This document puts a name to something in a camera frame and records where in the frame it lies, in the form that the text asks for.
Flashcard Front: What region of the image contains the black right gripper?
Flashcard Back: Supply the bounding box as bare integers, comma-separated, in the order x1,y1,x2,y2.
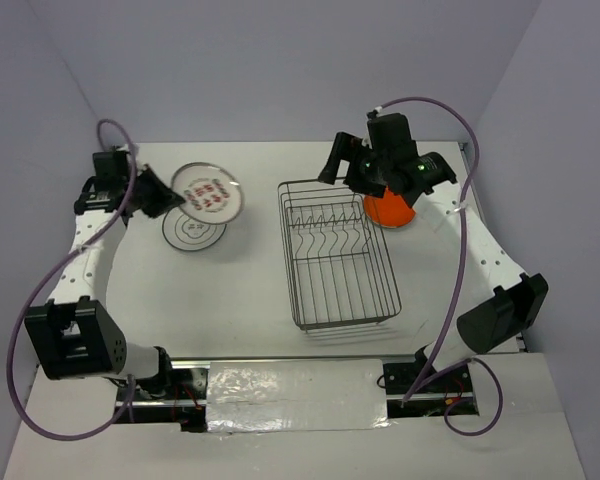
316,131,390,199

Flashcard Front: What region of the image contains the orange plate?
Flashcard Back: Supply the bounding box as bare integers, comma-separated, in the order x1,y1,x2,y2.
363,189,416,229

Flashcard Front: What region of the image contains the white plate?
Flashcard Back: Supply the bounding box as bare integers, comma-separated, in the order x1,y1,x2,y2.
162,208,226,252
171,162,245,225

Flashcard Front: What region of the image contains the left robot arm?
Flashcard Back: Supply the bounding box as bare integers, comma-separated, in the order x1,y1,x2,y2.
22,143,245,399

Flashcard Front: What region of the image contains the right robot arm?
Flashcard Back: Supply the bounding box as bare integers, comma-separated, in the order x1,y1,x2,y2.
345,111,549,391

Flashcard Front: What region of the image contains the silver foil tape panel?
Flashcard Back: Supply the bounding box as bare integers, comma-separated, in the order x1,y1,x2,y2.
205,359,389,433

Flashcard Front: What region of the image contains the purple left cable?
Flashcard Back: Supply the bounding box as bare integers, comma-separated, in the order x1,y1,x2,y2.
5,118,141,441

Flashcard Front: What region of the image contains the purple cable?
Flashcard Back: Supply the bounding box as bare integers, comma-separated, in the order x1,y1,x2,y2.
5,118,141,441
374,96,505,437

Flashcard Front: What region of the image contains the grey wire dish rack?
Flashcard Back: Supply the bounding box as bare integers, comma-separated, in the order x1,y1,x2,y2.
277,180,402,332

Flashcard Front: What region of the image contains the black base mount right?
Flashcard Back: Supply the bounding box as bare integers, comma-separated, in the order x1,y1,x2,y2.
377,349,481,419

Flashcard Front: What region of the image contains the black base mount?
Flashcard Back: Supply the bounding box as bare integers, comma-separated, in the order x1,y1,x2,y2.
116,367,209,433
377,349,481,419

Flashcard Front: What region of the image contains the black base mount left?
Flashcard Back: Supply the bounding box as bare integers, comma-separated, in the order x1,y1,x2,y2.
116,367,209,433

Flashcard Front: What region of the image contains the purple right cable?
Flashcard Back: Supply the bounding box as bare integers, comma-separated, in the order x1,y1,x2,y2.
374,96,505,437

